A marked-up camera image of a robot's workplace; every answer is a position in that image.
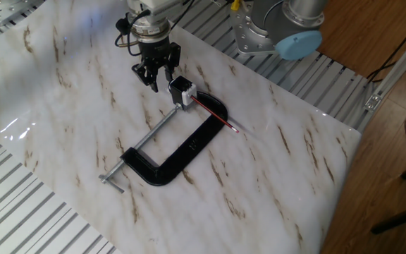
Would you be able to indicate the metal plate with holes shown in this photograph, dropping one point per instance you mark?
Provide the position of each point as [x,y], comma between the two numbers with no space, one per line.
[5,10]

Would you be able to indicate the white wrist mounting bracket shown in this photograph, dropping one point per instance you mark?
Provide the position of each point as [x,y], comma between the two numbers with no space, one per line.
[160,7]

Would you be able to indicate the black C-clamp with steel screw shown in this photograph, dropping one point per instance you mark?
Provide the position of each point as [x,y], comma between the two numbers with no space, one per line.
[182,155]

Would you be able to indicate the yellow connector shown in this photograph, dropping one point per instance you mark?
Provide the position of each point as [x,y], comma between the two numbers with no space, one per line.
[235,4]

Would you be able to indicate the aluminium frame post with bracket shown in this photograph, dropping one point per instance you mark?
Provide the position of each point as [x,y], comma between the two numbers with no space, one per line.
[400,63]

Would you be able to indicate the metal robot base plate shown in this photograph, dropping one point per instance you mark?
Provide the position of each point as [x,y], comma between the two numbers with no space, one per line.
[241,35]

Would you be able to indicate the silver grey UR5 robot arm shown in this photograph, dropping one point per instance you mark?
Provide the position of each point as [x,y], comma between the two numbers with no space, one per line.
[273,21]

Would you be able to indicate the white marble pattern sheet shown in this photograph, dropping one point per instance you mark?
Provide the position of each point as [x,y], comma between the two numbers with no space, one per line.
[65,106]

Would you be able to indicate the black and white pencil sharpener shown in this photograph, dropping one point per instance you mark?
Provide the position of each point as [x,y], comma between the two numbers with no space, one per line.
[179,87]

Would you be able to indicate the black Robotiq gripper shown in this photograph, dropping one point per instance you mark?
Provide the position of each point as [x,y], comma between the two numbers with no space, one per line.
[155,53]

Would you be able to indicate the black chair leg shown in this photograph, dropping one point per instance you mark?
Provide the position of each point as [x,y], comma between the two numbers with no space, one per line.
[400,217]

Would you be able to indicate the red pencil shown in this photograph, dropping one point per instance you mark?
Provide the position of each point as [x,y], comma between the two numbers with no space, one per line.
[214,114]

